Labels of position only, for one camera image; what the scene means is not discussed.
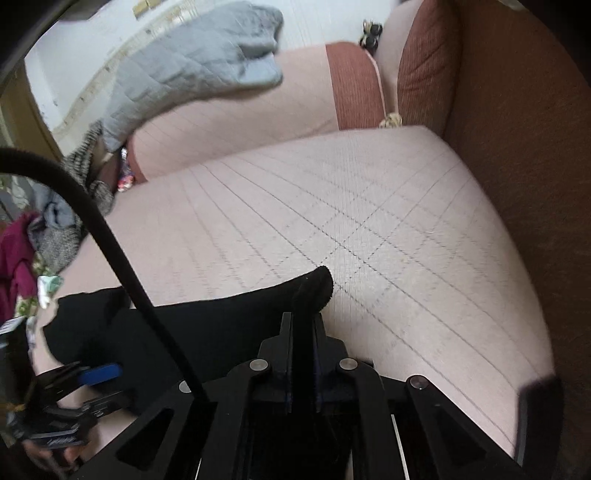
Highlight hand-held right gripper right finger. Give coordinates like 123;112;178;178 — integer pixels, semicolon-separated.
314;318;522;480

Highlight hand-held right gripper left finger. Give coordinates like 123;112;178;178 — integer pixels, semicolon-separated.
69;313;294;480

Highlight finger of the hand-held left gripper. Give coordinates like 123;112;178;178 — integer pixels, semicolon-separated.
34;362;123;393
60;392;132;422

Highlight black pants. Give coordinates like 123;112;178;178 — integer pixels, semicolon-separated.
41;265;334;444

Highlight green patterned cloth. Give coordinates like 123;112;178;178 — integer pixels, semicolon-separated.
13;258;52;326

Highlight maroon garment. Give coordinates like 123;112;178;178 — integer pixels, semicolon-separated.
0;212;41;319

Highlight pink quilted sofa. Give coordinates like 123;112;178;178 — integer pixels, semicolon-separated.
28;0;591;480

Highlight blue denim garment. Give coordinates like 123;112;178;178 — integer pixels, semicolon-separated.
28;189;86;232

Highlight houndstooth coat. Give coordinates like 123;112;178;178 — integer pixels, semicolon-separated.
34;120;116;273

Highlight pink and brown bolster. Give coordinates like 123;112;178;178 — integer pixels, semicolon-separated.
127;41;389;182

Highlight wooden door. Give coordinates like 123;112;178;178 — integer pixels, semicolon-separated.
0;65;63;185

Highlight grey quilted pillow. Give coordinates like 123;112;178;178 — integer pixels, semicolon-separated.
99;0;283;153

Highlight pink and brown cushion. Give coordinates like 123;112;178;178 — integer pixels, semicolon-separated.
375;0;463;136

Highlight small black object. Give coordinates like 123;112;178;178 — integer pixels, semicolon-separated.
359;19;385;51

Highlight black cable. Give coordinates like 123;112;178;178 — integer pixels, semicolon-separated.
0;147;208;404

